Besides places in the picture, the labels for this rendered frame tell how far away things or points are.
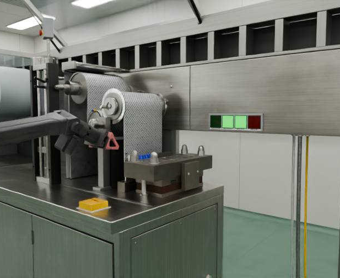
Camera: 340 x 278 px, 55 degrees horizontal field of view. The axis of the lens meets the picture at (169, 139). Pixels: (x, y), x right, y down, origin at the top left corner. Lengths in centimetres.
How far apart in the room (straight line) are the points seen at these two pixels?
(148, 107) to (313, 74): 67
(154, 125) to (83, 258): 63
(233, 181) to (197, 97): 272
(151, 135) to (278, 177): 259
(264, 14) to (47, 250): 125
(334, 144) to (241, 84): 237
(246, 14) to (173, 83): 45
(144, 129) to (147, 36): 54
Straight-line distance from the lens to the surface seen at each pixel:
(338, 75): 128
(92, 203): 113
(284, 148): 382
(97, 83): 158
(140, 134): 142
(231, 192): 418
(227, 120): 142
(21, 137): 100
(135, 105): 140
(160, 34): 170
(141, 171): 124
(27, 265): 159
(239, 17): 146
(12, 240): 166
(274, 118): 134
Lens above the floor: 122
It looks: 4 degrees down
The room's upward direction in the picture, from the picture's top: straight up
